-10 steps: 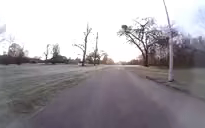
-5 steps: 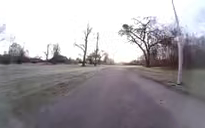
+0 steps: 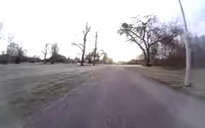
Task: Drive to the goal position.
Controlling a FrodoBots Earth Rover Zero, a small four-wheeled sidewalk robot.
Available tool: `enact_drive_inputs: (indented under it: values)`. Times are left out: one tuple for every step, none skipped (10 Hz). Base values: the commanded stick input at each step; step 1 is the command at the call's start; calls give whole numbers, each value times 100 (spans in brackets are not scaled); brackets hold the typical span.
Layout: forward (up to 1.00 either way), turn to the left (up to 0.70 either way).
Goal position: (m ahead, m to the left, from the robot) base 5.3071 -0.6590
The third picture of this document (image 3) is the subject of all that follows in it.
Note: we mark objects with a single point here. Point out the large bare tree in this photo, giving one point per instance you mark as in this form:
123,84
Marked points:
146,36

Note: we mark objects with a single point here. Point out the pale lamp post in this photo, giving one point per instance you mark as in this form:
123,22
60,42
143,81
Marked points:
187,63

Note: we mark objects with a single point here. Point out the bare pruned tree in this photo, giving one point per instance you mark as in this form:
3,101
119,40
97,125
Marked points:
83,46

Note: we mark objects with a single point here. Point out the grey asphalt path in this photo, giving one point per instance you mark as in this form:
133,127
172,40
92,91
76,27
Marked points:
123,100

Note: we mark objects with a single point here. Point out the dry grass field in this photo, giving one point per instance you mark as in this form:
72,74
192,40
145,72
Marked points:
30,83

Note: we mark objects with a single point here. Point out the dry grass verge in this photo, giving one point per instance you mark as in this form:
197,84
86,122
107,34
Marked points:
176,76

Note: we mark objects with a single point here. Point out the row of distant trees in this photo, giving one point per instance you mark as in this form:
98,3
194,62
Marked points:
30,55

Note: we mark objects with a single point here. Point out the dark wood of trees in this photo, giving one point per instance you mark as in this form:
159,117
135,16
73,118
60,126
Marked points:
193,53

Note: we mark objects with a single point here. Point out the tall bare trunk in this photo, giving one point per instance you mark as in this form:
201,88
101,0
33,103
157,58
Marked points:
95,50

